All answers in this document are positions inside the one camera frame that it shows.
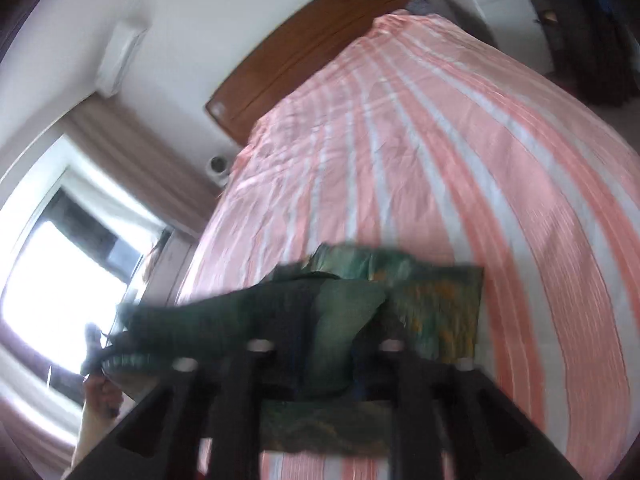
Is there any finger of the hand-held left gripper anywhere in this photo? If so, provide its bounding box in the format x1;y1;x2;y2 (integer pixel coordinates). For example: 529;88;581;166
80;323;121;377

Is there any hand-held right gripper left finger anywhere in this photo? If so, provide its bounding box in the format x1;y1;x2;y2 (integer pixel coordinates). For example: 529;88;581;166
65;340;283;480

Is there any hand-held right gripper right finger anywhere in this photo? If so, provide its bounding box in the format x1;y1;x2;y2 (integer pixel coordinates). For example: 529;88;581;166
370;340;583;480

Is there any green printed jacket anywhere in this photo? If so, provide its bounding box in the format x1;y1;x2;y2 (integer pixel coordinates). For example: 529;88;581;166
97;242;486;456

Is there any person's left forearm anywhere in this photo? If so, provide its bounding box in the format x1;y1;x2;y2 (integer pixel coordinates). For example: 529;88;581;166
70;402;121;472

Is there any person's left hand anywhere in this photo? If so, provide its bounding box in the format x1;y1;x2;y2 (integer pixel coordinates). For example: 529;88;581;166
82;375;123;418

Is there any window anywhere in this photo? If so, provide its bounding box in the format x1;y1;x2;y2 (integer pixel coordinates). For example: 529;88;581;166
0;135;171;411

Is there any white windowsill cabinet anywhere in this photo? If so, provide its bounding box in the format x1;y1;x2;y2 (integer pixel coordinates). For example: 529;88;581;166
142;227;198;306

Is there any beige curtain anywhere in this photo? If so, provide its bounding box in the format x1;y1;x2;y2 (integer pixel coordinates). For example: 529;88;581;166
65;95;221;241

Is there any white round fan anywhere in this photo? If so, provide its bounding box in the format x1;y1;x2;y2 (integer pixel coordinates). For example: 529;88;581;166
207;155;233;186

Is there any pink striped blanket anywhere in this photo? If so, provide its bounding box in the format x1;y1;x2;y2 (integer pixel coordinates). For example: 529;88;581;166
175;12;640;480

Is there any white air conditioner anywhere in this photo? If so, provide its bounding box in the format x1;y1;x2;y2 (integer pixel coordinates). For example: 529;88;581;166
95;21;150;97

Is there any wooden bed headboard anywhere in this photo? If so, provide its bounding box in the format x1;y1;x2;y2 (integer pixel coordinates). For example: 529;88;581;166
205;0;426;147

